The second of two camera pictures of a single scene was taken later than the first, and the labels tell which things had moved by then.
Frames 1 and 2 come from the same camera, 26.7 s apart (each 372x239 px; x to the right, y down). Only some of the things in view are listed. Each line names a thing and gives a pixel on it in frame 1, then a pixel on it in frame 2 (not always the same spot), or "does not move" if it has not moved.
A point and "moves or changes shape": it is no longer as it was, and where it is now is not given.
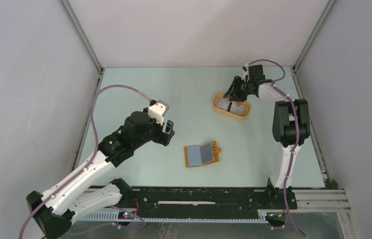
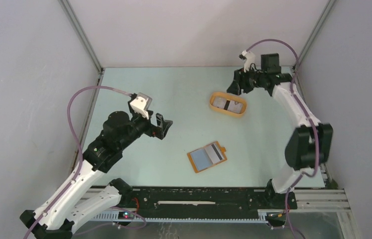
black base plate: [200, 201] does not move
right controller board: [275, 217] does not move
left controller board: [126, 215] does not move
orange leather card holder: [197, 155] moves or changes shape
